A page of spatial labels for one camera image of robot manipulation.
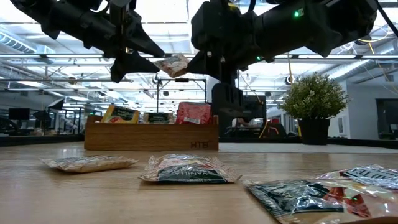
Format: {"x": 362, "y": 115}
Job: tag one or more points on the orange tea packet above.
{"x": 119, "y": 114}

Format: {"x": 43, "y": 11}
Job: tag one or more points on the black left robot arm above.
{"x": 71, "y": 21}

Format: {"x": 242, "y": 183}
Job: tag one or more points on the red tea packet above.
{"x": 192, "y": 113}

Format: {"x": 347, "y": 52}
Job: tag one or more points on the black monitor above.
{"x": 18, "y": 114}
{"x": 256, "y": 107}

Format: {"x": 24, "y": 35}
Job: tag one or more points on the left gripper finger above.
{"x": 127, "y": 67}
{"x": 140, "y": 43}

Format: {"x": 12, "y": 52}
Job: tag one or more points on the artificial potted green plant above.
{"x": 314, "y": 96}

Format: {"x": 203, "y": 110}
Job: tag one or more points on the wooden three-compartment tray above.
{"x": 149, "y": 137}

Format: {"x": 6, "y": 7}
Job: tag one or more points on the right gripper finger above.
{"x": 213, "y": 72}
{"x": 203, "y": 62}

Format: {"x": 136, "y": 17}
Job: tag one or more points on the black pole stand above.
{"x": 157, "y": 93}

